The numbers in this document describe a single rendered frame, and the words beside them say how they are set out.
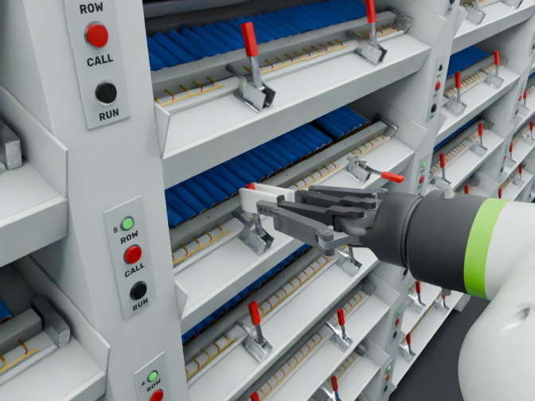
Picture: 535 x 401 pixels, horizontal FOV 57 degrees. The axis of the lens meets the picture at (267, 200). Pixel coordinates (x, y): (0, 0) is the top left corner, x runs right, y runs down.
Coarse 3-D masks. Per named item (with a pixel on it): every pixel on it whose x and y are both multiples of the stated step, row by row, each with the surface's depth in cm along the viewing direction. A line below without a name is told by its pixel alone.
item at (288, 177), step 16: (368, 128) 92; (384, 128) 95; (336, 144) 85; (352, 144) 87; (304, 160) 80; (320, 160) 81; (336, 160) 86; (288, 176) 75; (304, 176) 79; (224, 208) 66; (240, 208) 69; (192, 224) 63; (208, 224) 64; (176, 240) 60; (192, 240) 64
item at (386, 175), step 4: (364, 164) 82; (364, 168) 83; (368, 168) 83; (368, 172) 83; (372, 172) 82; (376, 172) 82; (380, 172) 82; (384, 172) 81; (388, 172) 81; (384, 176) 81; (388, 176) 80; (392, 176) 80; (396, 176) 80; (400, 176) 80; (392, 180) 80; (396, 180) 79; (400, 180) 79
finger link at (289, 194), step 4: (256, 184) 64; (260, 184) 63; (256, 188) 63; (260, 188) 63; (264, 188) 62; (268, 188) 62; (272, 188) 62; (276, 188) 62; (280, 188) 61; (268, 192) 62; (272, 192) 62; (276, 192) 61; (280, 192) 61; (284, 192) 60; (288, 192) 60; (292, 192) 60; (288, 196) 60; (292, 196) 60; (288, 200) 60; (292, 200) 60
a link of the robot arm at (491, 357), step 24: (504, 288) 36; (528, 288) 33; (504, 312) 32; (528, 312) 31; (480, 336) 32; (504, 336) 30; (528, 336) 29; (480, 360) 31; (504, 360) 29; (528, 360) 29; (480, 384) 30; (504, 384) 29; (528, 384) 28
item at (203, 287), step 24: (384, 120) 95; (408, 120) 94; (384, 144) 94; (408, 144) 96; (384, 168) 89; (216, 240) 65; (240, 240) 66; (288, 240) 69; (216, 264) 62; (240, 264) 63; (264, 264) 67; (192, 288) 59; (216, 288) 60; (240, 288) 65; (192, 312) 57
